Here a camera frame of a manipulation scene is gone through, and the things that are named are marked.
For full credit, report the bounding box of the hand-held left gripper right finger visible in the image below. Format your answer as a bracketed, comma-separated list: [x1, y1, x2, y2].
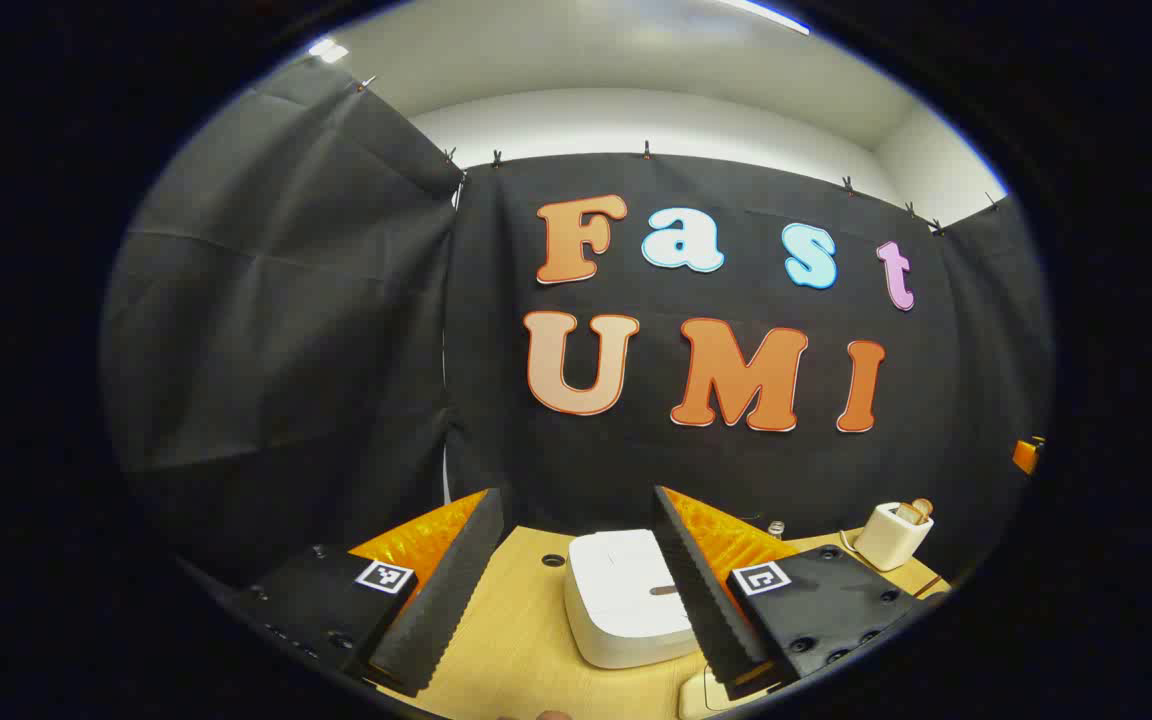
[652, 485, 922, 701]

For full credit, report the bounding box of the black backdrop cloth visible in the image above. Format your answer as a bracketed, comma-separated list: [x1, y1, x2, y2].
[101, 55, 1055, 591]

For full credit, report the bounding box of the white rice cooker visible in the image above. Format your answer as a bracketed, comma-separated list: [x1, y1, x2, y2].
[564, 528, 707, 669]

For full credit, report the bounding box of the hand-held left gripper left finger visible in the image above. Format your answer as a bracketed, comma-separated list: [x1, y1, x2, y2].
[236, 488, 507, 698]

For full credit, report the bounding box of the cream toaster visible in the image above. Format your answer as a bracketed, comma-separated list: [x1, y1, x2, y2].
[853, 502, 935, 572]

